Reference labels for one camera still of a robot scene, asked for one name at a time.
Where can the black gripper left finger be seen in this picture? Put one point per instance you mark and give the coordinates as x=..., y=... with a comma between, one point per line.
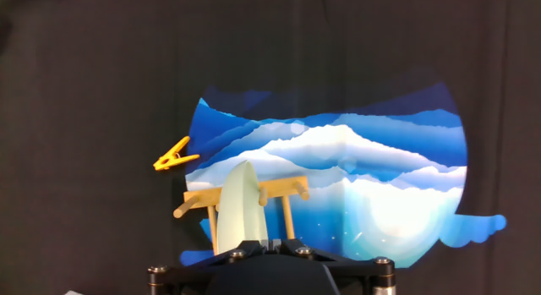
x=236, y=252

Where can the black cloth with blue print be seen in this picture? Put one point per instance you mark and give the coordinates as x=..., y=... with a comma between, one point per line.
x=84, y=117

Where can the yellow plastic clothespin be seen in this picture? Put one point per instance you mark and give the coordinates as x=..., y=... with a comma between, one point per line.
x=169, y=162

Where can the pale green round dish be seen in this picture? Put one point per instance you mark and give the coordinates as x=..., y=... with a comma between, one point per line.
x=241, y=210

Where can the wooden peg dish rack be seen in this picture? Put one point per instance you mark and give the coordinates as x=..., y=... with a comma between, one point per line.
x=279, y=187

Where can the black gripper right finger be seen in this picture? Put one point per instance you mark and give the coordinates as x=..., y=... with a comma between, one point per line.
x=308, y=252

